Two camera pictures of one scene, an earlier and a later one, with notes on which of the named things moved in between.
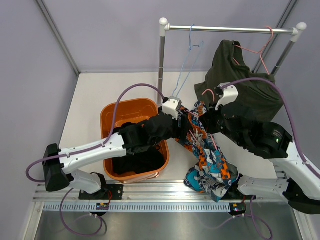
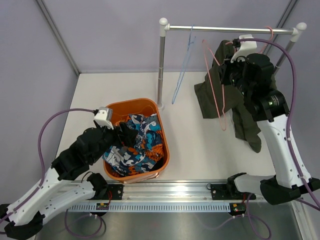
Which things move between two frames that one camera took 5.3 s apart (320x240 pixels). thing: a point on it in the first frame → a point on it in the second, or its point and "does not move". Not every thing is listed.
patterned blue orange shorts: (213, 173) → (149, 149)
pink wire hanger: (197, 116) → (205, 44)
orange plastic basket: (130, 111) does not move
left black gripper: (180, 132) → (128, 137)
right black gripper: (208, 118) → (225, 68)
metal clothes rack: (296, 31) does not move
